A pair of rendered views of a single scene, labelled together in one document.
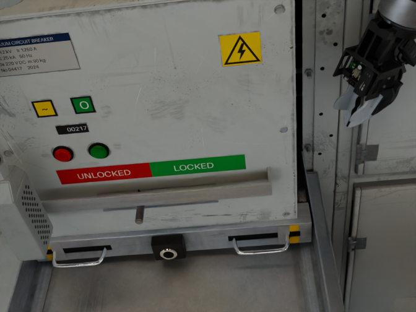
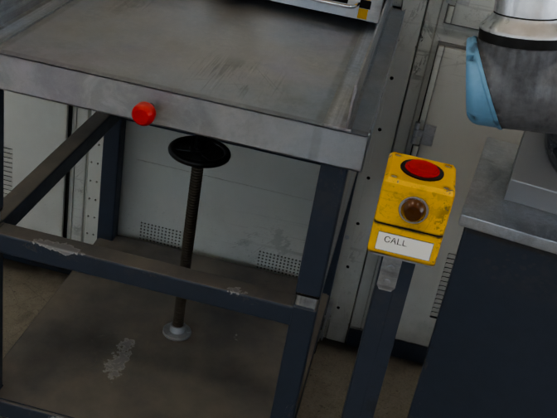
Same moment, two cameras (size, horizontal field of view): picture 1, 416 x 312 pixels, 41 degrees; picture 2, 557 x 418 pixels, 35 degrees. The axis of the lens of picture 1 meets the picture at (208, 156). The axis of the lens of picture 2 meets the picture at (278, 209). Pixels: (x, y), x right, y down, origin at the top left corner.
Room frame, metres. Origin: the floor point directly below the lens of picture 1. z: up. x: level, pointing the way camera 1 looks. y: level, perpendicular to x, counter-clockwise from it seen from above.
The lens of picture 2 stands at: (-0.96, -0.04, 1.32)
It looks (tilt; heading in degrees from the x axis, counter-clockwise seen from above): 29 degrees down; 0
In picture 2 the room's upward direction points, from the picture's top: 10 degrees clockwise
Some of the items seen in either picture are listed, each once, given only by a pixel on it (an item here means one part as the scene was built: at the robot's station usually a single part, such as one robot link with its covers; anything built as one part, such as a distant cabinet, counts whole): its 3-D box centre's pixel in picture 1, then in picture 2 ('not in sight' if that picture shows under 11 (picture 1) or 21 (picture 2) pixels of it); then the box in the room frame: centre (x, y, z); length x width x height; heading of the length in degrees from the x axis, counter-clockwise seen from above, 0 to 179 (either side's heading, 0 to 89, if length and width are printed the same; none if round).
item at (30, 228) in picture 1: (19, 210); not in sight; (0.62, 0.32, 1.09); 0.08 x 0.05 x 0.17; 173
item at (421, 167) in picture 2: not in sight; (421, 172); (-0.05, -0.20, 0.90); 0.04 x 0.04 x 0.02
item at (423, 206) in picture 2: not in sight; (413, 212); (-0.10, -0.19, 0.87); 0.03 x 0.01 x 0.03; 83
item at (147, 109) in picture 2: not in sight; (146, 111); (0.16, 0.16, 0.82); 0.04 x 0.03 x 0.03; 173
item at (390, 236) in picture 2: not in sight; (412, 208); (-0.05, -0.20, 0.85); 0.08 x 0.08 x 0.10; 83
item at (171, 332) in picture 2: not in sight; (177, 328); (0.52, 0.12, 0.18); 0.06 x 0.06 x 0.02
